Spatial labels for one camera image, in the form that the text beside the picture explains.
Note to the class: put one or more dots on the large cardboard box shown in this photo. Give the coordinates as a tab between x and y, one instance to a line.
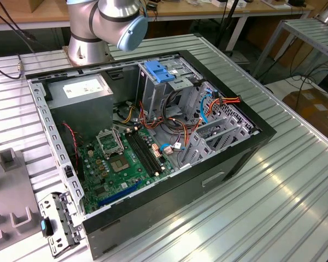
311	109

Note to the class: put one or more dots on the grey metal drive cage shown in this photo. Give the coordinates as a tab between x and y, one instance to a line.
153	95

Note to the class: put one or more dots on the small black device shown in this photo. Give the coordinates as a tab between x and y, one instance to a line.
296	2

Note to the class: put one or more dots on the CPU socket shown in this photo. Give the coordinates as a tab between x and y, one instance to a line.
119	164

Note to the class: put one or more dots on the blue plastic drive latch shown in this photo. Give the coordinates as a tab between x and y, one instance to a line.
158	72

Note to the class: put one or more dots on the black PC case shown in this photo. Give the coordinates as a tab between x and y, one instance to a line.
153	213

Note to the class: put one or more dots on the grey metal disk bay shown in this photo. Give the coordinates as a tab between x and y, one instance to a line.
205	147

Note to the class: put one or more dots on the green motherboard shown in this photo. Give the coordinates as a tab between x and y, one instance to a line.
112	185

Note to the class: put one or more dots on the grey parts rack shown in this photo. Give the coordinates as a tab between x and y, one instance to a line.
13	191

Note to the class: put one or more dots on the small brown box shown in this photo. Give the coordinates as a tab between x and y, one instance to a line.
37	5

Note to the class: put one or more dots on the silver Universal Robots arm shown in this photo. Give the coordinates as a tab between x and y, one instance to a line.
112	11

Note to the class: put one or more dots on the black clip blue tab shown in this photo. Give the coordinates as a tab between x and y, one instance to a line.
47	227

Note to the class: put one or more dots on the grey power supply unit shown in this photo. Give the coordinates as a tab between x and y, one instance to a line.
79	114

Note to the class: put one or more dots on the metal slot retainer bracket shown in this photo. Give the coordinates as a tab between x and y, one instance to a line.
63	215

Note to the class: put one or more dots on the black RAM slot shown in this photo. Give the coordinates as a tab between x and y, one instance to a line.
141	154
149	150

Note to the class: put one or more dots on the small white box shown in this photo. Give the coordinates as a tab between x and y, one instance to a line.
218	3

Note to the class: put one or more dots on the wooden desk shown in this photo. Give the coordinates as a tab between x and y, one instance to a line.
194	12

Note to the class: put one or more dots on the blue expansion slot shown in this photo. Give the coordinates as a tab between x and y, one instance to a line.
120	194

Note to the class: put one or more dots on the metal slat side table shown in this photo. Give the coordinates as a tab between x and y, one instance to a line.
309	32

